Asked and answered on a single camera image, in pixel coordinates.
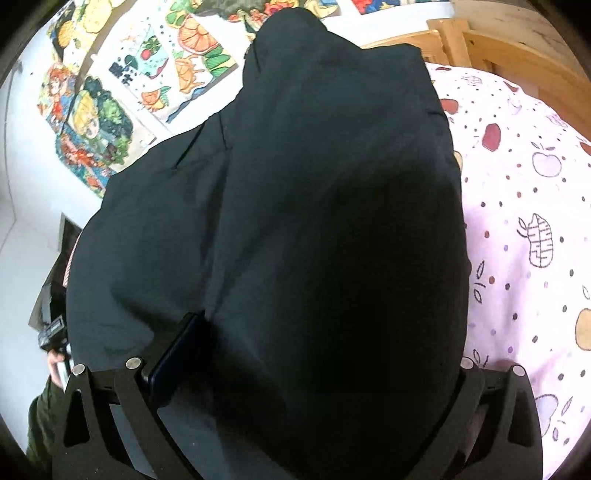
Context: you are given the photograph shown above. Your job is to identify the blue dragon drawing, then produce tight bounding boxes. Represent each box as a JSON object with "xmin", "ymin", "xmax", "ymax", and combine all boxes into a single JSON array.
[{"xmin": 350, "ymin": 0, "xmax": 409, "ymax": 16}]

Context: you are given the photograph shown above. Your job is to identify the black whale colourful drawing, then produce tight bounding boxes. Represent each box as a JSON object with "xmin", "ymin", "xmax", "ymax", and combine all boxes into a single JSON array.
[{"xmin": 165, "ymin": 0, "xmax": 343, "ymax": 29}]

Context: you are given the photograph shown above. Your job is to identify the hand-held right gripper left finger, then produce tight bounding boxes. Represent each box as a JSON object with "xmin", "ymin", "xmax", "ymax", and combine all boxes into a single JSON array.
[{"xmin": 51, "ymin": 311, "xmax": 209, "ymax": 480}]

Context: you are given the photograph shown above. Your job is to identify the pineapple and cheese drawing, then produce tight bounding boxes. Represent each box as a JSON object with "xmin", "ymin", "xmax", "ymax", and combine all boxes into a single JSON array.
[{"xmin": 47, "ymin": 0, "xmax": 94, "ymax": 63}]

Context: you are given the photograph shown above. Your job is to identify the pink apple print bed sheet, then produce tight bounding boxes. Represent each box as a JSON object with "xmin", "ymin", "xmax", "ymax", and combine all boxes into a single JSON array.
[{"xmin": 424, "ymin": 62, "xmax": 591, "ymax": 480}]

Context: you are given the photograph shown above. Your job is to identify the red-haired figure drawing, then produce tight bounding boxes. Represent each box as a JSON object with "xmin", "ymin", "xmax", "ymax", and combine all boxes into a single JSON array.
[{"xmin": 36, "ymin": 64, "xmax": 78, "ymax": 131}]

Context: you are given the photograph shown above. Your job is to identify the yellow and blue drawing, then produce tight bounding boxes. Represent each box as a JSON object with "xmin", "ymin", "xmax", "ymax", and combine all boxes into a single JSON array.
[{"xmin": 82, "ymin": 0, "xmax": 127, "ymax": 20}]

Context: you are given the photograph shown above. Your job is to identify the white wall conduit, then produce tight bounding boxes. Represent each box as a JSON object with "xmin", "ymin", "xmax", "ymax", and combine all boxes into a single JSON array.
[{"xmin": 4, "ymin": 60, "xmax": 25, "ymax": 223}]

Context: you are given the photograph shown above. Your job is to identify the black puffer jacket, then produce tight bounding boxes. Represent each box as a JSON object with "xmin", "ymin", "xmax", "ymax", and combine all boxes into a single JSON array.
[{"xmin": 65, "ymin": 6, "xmax": 472, "ymax": 480}]

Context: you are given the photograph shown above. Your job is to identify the wooden bed frame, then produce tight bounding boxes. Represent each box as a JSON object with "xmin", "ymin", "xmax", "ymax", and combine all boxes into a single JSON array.
[{"xmin": 358, "ymin": 16, "xmax": 591, "ymax": 139}]

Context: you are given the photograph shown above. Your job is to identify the red figure underwater drawing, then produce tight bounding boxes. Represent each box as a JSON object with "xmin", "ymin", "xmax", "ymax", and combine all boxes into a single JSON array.
[{"xmin": 54, "ymin": 133, "xmax": 118, "ymax": 200}]

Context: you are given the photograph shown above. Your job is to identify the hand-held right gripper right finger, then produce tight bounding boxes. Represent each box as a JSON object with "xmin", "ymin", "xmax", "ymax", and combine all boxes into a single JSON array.
[{"xmin": 455, "ymin": 355, "xmax": 544, "ymax": 480}]

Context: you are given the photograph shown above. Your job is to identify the pink checked mattress cover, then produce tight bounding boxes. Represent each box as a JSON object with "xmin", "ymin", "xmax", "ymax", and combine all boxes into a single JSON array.
[{"xmin": 62, "ymin": 230, "xmax": 83, "ymax": 288}]

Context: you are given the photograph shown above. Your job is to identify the dark wooden cabinet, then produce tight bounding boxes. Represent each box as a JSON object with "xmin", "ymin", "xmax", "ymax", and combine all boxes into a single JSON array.
[{"xmin": 59, "ymin": 213, "xmax": 85, "ymax": 278}]

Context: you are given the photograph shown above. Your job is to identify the blond figure green tree drawing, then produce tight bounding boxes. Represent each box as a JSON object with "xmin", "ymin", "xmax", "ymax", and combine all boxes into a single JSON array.
[{"xmin": 68, "ymin": 75, "xmax": 158, "ymax": 168}]

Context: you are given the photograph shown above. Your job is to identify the person's left hand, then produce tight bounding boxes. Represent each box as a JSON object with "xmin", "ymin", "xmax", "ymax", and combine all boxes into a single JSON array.
[{"xmin": 46, "ymin": 350, "xmax": 73, "ymax": 389}]

